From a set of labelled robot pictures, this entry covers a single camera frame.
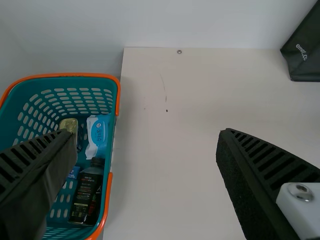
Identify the rectangular tin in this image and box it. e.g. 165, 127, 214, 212
59, 118, 85, 153

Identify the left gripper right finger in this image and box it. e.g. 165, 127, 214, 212
215, 127, 320, 240

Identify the teal shopping basket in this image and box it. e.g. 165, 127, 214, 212
0, 72, 122, 240

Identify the dark grey bag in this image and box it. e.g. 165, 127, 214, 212
279, 2, 320, 83

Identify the small blue gum box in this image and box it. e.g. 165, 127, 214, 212
65, 166, 81, 181

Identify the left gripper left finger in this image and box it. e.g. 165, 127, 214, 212
0, 128, 78, 240

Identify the dark coffee bottle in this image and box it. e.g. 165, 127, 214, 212
68, 156, 105, 227

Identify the white blue wipes packet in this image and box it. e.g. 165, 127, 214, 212
84, 113, 113, 161

